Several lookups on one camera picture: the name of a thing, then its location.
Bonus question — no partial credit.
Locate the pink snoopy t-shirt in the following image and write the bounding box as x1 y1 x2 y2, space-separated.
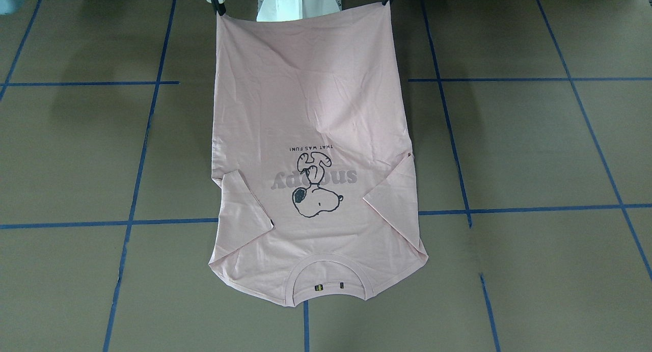
209 3 428 307

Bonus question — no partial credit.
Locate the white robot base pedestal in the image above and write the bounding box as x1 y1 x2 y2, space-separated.
256 0 341 22

